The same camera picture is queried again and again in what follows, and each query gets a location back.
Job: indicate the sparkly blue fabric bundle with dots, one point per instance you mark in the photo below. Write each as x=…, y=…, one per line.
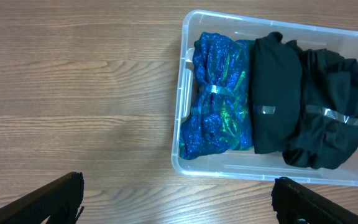
x=220, y=114

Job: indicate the clear plastic storage bin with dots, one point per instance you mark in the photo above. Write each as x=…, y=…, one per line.
x=246, y=164

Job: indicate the small black garment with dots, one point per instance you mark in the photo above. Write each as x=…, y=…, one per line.
x=275, y=93

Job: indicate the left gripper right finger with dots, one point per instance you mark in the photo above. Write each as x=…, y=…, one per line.
x=295, y=203

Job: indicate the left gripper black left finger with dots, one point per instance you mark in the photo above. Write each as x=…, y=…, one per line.
x=57, y=202

